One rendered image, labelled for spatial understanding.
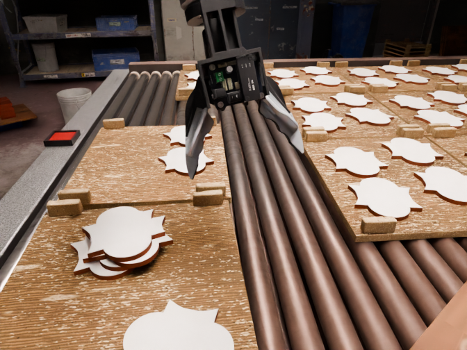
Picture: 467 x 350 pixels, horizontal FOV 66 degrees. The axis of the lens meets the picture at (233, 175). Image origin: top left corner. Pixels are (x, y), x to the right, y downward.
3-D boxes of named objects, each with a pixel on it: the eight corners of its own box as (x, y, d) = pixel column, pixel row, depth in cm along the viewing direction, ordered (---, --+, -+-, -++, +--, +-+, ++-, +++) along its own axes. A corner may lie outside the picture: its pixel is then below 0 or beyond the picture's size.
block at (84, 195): (58, 205, 71) (55, 193, 70) (62, 200, 73) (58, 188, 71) (90, 203, 71) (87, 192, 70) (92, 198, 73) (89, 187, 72)
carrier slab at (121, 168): (55, 212, 72) (53, 205, 71) (101, 132, 107) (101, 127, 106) (231, 203, 74) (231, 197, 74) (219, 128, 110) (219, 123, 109)
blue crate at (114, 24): (96, 31, 478) (94, 18, 471) (102, 27, 511) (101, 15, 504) (134, 30, 482) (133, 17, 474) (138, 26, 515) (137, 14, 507)
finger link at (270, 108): (311, 158, 44) (255, 107, 42) (298, 153, 49) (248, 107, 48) (329, 139, 43) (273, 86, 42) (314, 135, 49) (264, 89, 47)
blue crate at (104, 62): (94, 71, 493) (91, 55, 482) (93, 65, 527) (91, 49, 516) (141, 68, 511) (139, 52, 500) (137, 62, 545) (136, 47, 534)
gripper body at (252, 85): (206, 115, 40) (179, 1, 37) (205, 114, 48) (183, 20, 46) (274, 100, 40) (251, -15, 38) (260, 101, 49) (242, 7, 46)
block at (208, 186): (196, 198, 73) (195, 187, 72) (196, 194, 75) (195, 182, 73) (226, 197, 74) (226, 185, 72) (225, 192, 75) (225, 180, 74)
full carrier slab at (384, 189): (354, 243, 64) (358, 223, 61) (299, 145, 99) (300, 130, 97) (541, 232, 66) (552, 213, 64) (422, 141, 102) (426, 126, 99)
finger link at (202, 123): (167, 177, 42) (198, 103, 41) (171, 169, 48) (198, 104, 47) (192, 187, 43) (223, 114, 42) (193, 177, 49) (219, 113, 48)
